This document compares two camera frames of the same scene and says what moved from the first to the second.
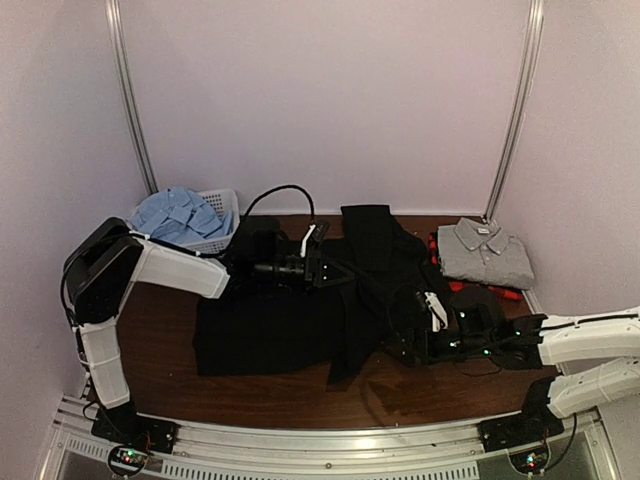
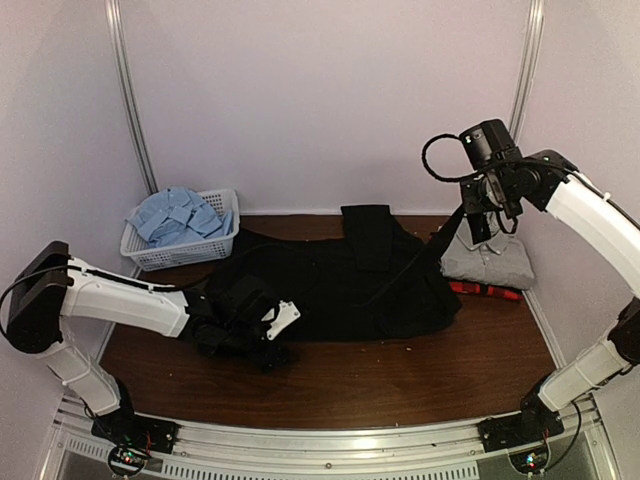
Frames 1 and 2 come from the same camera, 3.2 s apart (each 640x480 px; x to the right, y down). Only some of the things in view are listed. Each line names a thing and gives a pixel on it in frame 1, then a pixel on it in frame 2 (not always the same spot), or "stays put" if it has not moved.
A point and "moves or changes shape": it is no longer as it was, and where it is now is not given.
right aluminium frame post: [536, 19] stays put
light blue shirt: [176, 215] stays put
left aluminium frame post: [114, 19] stays put
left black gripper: [314, 276] → [272, 357]
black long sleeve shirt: [319, 329] moves or changes shape
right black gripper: [411, 339] → [472, 203]
